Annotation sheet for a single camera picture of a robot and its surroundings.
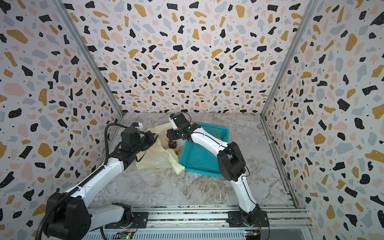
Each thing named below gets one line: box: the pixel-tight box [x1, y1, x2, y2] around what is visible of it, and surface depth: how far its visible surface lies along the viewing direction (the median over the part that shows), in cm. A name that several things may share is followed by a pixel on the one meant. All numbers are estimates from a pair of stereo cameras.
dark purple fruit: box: [168, 140, 177, 149], surface depth 102 cm
